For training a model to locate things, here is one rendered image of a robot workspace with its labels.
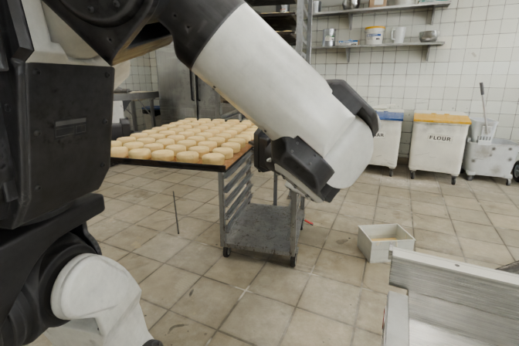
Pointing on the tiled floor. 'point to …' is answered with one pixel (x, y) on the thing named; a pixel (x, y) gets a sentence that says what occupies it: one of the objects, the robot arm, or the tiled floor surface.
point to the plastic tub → (368, 243)
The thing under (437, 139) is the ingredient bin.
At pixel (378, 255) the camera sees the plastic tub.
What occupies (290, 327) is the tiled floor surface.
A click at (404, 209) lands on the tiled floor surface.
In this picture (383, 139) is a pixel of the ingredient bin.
